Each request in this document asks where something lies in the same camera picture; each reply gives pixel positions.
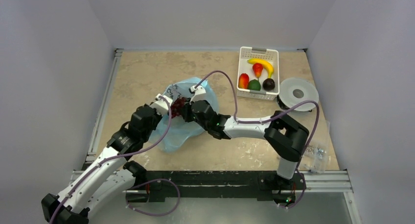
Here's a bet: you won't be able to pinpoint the red fake pear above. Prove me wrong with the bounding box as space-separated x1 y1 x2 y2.
252 63 263 79

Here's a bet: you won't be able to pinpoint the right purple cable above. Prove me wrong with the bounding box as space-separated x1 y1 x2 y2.
194 70 320 170

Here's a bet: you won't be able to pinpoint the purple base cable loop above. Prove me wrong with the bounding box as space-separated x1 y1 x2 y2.
125 179 181 217

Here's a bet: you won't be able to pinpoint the aluminium frame rail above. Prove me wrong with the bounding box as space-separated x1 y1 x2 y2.
71 48 124 181

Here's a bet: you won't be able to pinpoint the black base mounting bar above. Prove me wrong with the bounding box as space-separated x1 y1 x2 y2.
125 171 306 204

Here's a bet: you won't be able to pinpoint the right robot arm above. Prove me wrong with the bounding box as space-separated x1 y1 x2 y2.
178 99 311 188

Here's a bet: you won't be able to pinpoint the dark red fake grapes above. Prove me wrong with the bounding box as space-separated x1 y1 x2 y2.
171 97 187 118

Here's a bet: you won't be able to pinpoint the white plastic basket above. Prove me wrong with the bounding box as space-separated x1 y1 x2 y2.
236 46 280 101

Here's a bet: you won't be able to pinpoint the round white scale disc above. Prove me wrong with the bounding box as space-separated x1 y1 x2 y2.
278 77 319 108

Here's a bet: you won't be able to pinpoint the orange fake fruit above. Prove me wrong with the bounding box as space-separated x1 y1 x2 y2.
238 73 250 89

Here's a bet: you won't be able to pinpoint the blue printed plastic bag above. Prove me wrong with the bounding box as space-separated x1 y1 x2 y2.
149 77 219 153

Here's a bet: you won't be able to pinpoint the clear plastic bag of parts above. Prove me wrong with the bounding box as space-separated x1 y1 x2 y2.
299 120 331 174

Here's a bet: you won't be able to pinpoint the green fake avocado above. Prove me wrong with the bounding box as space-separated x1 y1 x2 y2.
247 79 261 91

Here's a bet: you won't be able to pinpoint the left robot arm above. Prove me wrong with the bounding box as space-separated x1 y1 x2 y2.
41 100 172 224

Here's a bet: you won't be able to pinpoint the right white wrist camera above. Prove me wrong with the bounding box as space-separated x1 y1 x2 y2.
189 85 206 104

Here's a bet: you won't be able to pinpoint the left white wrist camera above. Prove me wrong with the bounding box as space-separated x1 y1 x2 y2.
150 94 173 116

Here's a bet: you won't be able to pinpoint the yellow fake banana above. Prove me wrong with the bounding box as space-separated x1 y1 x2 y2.
247 58 274 78

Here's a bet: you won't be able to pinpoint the dark purple fake plum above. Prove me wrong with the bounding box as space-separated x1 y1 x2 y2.
262 78 276 91

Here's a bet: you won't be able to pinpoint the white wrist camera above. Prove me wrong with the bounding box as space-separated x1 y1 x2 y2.
150 94 173 116
189 85 206 104

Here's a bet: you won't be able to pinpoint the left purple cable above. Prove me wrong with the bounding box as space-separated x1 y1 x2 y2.
48 95 172 224

